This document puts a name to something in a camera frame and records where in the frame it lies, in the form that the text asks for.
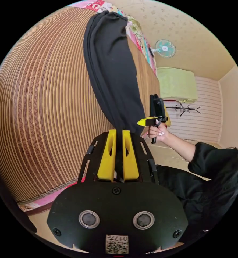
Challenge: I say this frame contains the bed with woven mat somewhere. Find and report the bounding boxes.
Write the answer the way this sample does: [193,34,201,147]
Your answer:
[0,0,162,217]

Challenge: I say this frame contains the light green curtain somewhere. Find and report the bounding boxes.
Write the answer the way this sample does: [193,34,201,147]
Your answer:
[157,67,198,103]

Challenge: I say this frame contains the teal wall fan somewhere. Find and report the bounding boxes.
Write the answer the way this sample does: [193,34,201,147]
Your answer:
[149,39,177,59]

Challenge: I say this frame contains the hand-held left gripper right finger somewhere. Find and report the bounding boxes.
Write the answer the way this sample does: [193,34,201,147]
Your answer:
[122,130,140,181]

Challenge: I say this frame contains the person's body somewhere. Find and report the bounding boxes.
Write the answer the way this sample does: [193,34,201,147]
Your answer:
[155,142,238,243]

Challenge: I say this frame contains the black pants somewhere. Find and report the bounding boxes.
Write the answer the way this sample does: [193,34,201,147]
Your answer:
[83,10,146,138]

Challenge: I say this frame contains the black coat rack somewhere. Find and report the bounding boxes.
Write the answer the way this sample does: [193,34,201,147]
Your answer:
[165,103,202,117]

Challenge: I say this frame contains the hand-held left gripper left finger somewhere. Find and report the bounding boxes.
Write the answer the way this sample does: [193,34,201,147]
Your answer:
[97,129,117,181]

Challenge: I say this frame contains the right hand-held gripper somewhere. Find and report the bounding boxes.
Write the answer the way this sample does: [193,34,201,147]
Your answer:
[137,116,169,144]

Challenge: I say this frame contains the person's right hand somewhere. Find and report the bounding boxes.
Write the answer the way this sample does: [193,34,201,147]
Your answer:
[146,120,170,143]

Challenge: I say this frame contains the person's right forearm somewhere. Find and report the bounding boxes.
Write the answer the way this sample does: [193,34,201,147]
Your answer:
[165,131,196,163]

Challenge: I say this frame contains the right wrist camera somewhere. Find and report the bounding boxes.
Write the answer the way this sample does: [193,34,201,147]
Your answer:
[149,93,164,118]

